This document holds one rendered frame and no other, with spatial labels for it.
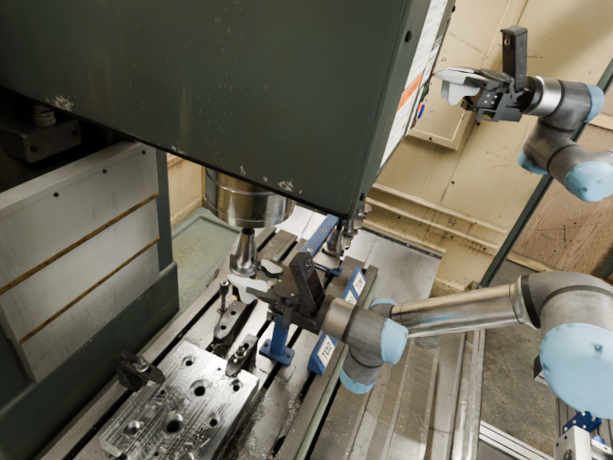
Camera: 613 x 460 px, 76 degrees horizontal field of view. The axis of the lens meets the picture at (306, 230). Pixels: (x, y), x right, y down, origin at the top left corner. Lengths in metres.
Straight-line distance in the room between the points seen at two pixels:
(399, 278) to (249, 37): 1.44
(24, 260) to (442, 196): 1.41
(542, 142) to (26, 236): 1.09
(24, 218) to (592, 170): 1.09
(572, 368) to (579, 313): 0.08
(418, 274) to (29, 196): 1.43
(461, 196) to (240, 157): 1.29
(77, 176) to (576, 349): 0.96
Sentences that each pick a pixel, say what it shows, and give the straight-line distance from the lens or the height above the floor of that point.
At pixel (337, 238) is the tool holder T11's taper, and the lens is 1.07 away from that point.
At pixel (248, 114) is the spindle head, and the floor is 1.72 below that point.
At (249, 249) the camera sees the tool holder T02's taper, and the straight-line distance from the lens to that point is 0.76.
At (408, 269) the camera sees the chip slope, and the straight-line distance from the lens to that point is 1.80.
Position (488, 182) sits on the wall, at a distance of 1.68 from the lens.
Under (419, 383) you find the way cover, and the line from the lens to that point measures 1.54.
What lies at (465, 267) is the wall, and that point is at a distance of 1.89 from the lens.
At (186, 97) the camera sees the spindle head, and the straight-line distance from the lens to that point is 0.54.
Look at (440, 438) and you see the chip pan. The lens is 1.52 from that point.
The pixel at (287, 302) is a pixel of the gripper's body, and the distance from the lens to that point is 0.76.
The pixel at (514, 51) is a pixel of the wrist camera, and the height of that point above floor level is 1.79.
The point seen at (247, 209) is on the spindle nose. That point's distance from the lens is 0.63.
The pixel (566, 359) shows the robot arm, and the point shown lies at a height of 1.51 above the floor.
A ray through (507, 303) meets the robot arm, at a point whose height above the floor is 1.44.
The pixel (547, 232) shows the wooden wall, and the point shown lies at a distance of 3.62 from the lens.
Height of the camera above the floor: 1.90
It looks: 36 degrees down
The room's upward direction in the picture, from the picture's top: 11 degrees clockwise
